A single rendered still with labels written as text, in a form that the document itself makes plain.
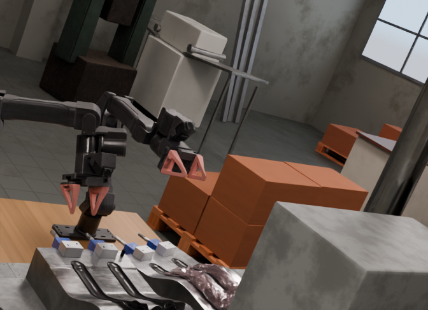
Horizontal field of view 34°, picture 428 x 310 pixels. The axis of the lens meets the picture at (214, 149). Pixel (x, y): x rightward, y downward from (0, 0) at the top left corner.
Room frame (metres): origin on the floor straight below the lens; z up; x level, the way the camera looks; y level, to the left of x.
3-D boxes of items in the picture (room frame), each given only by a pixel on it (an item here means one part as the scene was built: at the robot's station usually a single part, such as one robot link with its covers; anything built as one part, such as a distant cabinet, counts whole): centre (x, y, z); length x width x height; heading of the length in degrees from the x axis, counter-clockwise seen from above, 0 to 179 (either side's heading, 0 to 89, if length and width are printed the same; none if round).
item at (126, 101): (2.00, 0.26, 1.17); 0.30 x 0.09 x 0.12; 40
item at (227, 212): (4.49, -0.43, 0.35); 1.19 x 0.85 x 0.70; 133
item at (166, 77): (7.34, 0.66, 0.53); 2.27 x 0.56 x 1.07; 40
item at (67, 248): (1.70, 0.28, 0.89); 0.13 x 0.05 x 0.05; 42
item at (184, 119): (1.80, 0.09, 1.25); 0.07 x 0.06 x 0.11; 130
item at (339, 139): (8.90, -1.86, 0.34); 1.20 x 0.92 x 0.67; 40
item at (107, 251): (1.77, 0.20, 0.89); 0.13 x 0.05 x 0.05; 42
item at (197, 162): (1.76, 0.03, 1.20); 0.09 x 0.07 x 0.07; 40
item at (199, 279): (1.83, -0.14, 0.90); 0.26 x 0.18 x 0.08; 60
